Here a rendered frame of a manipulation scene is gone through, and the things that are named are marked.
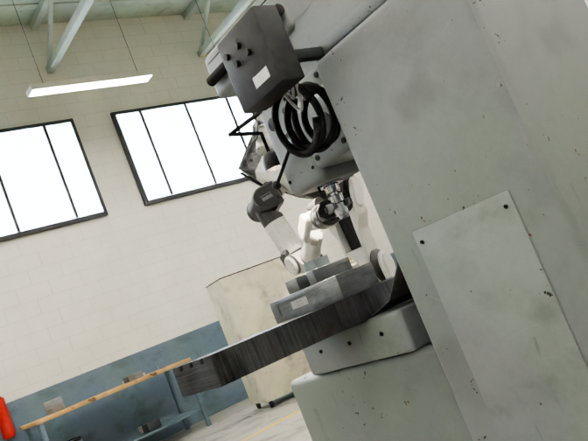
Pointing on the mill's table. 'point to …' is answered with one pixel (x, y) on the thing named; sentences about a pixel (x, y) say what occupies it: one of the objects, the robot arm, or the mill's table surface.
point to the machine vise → (325, 289)
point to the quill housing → (303, 181)
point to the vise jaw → (297, 283)
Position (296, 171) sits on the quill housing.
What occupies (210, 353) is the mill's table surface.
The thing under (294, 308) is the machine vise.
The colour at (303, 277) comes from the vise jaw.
